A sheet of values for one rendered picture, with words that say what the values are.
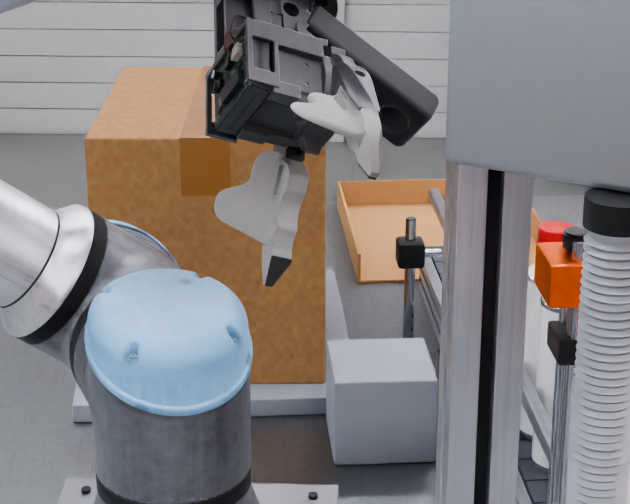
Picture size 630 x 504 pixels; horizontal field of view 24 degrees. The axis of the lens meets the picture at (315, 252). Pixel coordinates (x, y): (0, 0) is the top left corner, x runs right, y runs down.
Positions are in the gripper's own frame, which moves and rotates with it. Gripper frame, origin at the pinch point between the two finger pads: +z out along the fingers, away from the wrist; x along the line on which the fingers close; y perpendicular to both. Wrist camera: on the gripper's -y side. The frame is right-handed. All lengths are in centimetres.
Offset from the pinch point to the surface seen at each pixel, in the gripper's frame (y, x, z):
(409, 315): -38, -50, -27
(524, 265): -6.9, 11.3, 6.4
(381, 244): -50, -73, -51
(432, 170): -201, -277, -229
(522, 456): -35.3, -28.7, -1.1
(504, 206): -4.5, 13.3, 4.0
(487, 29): 2.8, 23.3, 0.6
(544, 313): -30.4, -16.6, -8.9
